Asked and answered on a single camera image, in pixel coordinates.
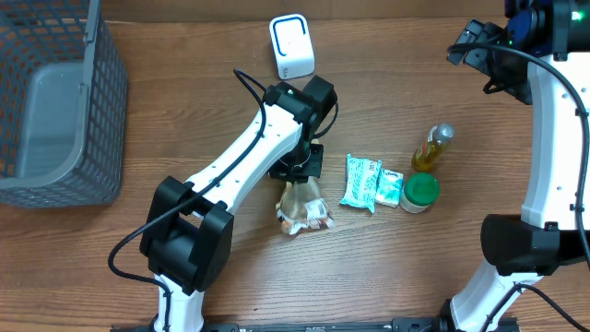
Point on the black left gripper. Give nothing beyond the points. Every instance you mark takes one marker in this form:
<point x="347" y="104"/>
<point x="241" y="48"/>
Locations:
<point x="315" y="171"/>

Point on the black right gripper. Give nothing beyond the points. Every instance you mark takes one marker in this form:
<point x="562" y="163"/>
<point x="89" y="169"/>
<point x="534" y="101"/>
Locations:
<point x="473" y="40"/>

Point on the brown Pantree snack bag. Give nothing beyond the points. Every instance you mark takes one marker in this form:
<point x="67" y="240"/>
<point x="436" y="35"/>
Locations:
<point x="302" y="208"/>

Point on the green wet wipes pack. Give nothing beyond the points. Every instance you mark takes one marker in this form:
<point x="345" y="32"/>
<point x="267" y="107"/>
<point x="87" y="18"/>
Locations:
<point x="361" y="186"/>

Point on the small teal box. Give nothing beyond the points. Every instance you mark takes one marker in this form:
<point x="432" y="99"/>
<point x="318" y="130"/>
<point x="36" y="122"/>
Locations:
<point x="389" y="187"/>

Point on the green lid jar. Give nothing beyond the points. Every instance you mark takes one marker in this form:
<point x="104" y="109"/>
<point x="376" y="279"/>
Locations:
<point x="419" y="192"/>

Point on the yellow dish soap bottle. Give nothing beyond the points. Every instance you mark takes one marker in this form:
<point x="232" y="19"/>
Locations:
<point x="437" y="142"/>

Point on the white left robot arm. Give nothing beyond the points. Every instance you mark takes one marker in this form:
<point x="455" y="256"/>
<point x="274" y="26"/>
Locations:
<point x="189" y="229"/>

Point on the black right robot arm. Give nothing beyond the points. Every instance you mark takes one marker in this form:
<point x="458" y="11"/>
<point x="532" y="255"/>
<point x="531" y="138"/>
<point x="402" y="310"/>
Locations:
<point x="541" y="57"/>

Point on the white barcode scanner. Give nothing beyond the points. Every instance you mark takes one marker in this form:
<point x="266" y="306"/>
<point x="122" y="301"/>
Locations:
<point x="292" y="46"/>

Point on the grey plastic mesh basket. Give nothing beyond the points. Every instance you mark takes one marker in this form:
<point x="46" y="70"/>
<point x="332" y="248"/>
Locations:
<point x="63" y="105"/>

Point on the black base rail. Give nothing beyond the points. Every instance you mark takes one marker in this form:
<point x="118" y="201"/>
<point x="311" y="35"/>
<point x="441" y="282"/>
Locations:
<point x="396" y="325"/>

